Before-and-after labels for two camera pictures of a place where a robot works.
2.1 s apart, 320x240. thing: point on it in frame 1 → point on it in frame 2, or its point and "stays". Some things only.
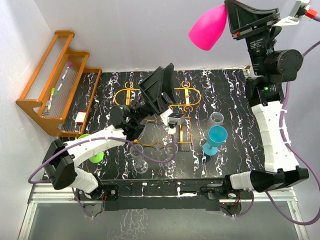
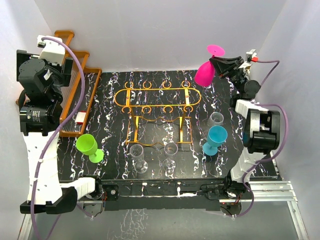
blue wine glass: x=216 y=136 stays
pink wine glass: x=207 y=30 → x=205 y=73
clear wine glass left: x=141 y=165 stays
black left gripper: x=152 y=88 → x=65 y=68
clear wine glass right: x=169 y=168 stays
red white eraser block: x=80 y=117 stays
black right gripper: x=243 y=19 → x=220 y=65
